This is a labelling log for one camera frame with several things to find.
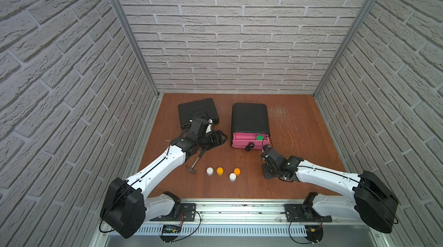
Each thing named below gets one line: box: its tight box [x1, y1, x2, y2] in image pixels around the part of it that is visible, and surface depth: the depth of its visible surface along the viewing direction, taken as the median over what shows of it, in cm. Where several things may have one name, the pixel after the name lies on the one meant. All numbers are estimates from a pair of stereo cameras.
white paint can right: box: [228, 172, 237, 182], surface depth 83 cm
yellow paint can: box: [216, 166, 224, 177], surface depth 85 cm
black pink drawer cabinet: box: [230, 102, 271, 152], surface depth 86 cm
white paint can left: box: [206, 166, 215, 177], surface depth 85 cm
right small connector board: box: [304, 225, 324, 243], surface depth 72 cm
